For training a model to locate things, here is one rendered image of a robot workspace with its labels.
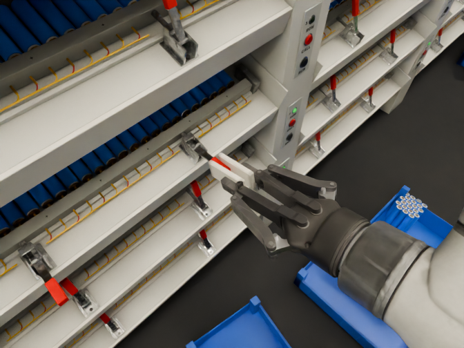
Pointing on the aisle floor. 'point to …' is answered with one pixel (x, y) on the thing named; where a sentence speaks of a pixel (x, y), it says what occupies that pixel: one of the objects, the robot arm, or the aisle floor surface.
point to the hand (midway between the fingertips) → (232, 174)
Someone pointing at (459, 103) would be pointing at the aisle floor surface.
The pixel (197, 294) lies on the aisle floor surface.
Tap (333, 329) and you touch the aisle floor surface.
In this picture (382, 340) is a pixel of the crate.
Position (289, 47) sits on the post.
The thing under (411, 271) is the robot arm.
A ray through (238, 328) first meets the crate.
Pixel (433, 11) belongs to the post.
